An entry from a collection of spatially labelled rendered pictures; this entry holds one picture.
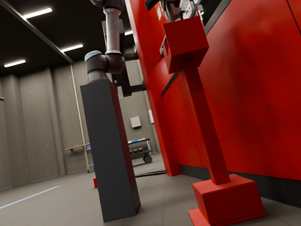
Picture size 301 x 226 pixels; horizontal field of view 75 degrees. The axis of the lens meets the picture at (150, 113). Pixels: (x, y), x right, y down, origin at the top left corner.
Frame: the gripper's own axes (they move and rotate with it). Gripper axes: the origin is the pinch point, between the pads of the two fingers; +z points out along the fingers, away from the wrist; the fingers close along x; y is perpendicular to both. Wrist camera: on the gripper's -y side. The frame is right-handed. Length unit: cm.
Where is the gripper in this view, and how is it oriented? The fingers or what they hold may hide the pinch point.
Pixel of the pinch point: (171, 22)
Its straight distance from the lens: 96.8
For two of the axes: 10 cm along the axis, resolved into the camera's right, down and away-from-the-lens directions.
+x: 0.3, 1.8, 9.8
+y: 9.5, -3.1, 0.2
